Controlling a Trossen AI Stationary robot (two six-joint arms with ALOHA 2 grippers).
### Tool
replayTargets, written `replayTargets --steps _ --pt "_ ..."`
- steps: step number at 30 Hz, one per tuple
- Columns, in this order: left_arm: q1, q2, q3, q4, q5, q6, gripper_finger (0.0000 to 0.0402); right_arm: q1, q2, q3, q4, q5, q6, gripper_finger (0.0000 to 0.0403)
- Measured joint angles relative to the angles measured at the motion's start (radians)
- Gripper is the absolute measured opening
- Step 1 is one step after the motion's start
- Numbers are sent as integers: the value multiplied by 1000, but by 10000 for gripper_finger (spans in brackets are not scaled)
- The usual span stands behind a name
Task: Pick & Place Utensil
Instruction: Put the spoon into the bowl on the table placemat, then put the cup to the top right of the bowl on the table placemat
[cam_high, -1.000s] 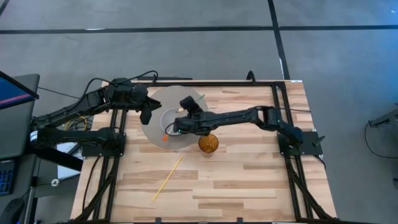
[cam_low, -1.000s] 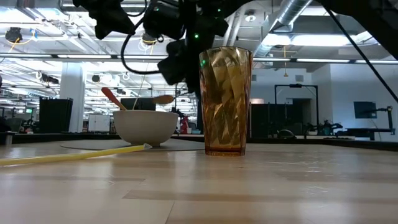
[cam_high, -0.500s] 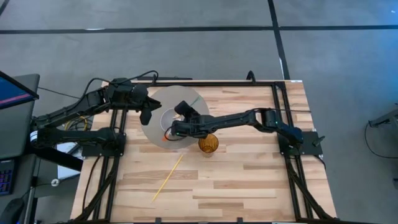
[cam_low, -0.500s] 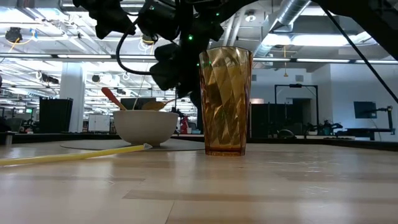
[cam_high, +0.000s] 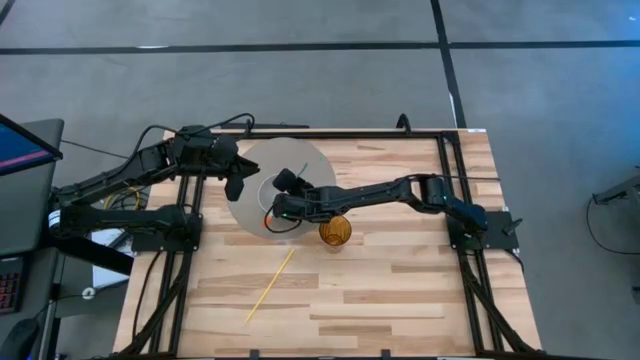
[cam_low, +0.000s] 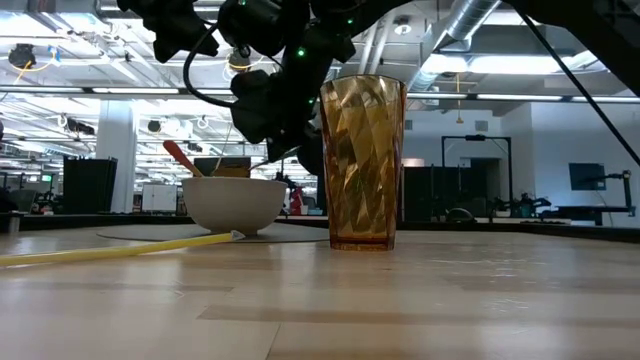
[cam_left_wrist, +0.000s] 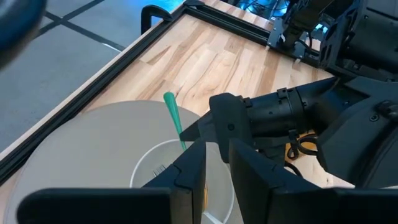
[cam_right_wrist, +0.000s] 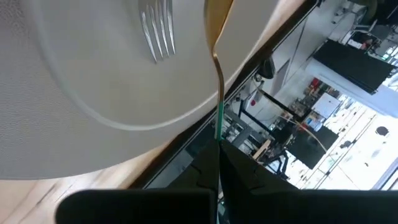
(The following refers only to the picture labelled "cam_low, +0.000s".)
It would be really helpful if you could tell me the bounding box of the white building column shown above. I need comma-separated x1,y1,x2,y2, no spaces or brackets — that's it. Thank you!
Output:
95,102,137,214

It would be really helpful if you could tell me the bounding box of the black background monitor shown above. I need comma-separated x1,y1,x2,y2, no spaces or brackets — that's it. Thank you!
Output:
193,156,251,179

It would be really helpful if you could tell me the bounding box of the grey round placemat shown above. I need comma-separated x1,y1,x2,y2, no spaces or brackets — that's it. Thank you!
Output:
97,222,331,245

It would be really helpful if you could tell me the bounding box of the black looped gripper cable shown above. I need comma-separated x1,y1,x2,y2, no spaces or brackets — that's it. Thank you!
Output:
182,22,236,109

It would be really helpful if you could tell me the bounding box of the black metal frame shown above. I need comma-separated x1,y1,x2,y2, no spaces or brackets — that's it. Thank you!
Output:
441,134,513,187

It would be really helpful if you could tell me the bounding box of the black ceiling camera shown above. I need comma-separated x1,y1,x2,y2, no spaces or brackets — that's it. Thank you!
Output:
228,47,252,72
7,43,37,70

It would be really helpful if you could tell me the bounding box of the orange handled utensil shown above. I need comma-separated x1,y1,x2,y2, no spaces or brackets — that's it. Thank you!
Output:
162,139,205,178

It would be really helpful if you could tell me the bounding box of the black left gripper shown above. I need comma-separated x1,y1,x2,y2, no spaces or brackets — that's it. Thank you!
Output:
117,0,221,64

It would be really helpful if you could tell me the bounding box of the dark low cabinet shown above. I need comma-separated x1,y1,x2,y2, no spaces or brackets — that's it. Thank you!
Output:
401,166,501,225

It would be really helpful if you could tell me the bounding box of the amber faceted glass tumbler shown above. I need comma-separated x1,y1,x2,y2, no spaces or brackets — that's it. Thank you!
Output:
318,74,408,252

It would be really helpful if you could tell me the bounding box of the blue wall monitor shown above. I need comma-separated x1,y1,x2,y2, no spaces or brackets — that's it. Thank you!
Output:
568,162,607,192

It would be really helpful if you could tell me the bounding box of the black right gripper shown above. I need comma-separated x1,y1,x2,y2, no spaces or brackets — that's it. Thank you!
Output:
229,49,327,177

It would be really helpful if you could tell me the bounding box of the black monitor stand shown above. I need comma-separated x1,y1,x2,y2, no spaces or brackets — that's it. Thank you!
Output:
552,169,637,227

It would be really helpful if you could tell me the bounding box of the yellow plastic straw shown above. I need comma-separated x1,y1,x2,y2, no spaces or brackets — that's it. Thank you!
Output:
0,229,246,268

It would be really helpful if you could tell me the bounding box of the black tall cabinet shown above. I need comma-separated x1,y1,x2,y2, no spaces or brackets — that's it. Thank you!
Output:
62,157,119,215

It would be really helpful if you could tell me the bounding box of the white box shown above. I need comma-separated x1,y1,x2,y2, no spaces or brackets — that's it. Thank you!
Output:
141,183,178,214

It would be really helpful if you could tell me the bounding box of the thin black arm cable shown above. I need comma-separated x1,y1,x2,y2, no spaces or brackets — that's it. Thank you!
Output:
514,4,640,168

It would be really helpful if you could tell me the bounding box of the silver slanted ceiling duct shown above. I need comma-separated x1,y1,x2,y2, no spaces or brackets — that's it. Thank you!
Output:
407,0,503,92

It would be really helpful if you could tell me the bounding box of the white ceramic bowl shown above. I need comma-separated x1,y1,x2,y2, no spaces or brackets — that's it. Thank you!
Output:
180,176,289,236

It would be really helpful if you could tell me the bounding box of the red background object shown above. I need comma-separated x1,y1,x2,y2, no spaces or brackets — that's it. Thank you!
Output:
289,187,305,216

